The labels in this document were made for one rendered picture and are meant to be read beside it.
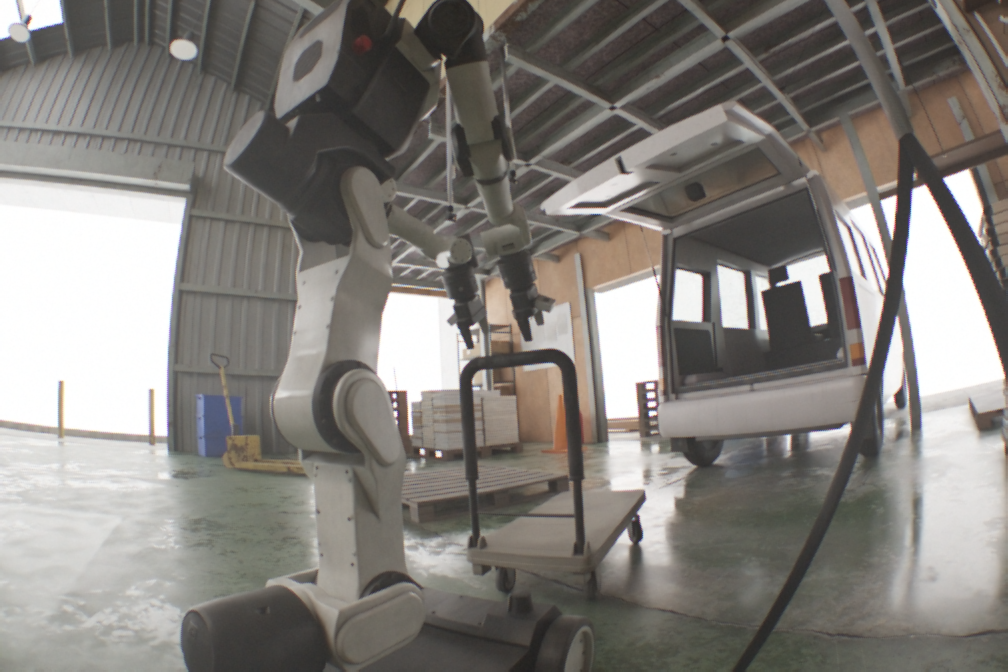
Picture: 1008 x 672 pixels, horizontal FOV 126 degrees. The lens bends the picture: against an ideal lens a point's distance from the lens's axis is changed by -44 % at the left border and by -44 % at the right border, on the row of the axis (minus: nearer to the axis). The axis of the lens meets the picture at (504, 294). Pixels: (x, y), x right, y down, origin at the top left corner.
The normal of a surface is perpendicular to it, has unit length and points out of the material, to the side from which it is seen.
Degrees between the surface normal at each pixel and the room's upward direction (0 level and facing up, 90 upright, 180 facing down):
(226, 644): 60
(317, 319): 80
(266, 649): 64
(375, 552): 90
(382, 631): 90
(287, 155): 112
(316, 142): 90
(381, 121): 122
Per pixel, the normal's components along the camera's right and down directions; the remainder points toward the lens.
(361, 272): 0.76, 0.22
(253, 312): 0.58, -0.23
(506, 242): 0.06, 0.22
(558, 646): -0.32, -0.89
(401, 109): 0.84, 0.00
